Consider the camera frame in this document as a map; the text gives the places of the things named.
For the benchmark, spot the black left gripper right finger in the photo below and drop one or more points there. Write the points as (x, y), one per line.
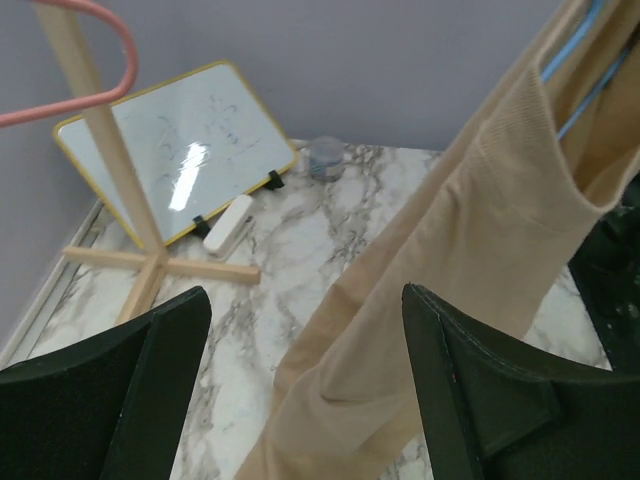
(494, 407)

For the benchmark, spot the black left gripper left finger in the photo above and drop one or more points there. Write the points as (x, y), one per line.
(111, 406)

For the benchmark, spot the beige t shirt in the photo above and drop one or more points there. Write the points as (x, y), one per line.
(489, 230)

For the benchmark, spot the blue wire hanger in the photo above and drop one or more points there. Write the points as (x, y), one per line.
(588, 58)

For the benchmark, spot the wooden clothes rack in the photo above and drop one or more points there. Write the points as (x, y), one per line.
(155, 262)

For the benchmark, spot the white board eraser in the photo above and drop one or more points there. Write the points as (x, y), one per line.
(228, 225)

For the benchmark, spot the small whiteboard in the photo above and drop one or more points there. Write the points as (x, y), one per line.
(198, 141)

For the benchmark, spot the small clear dish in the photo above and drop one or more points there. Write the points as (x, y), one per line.
(326, 158)

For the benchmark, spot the aluminium table frame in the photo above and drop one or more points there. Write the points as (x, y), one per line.
(43, 306)

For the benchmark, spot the pink wire hanger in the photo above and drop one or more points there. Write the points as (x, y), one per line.
(58, 21)

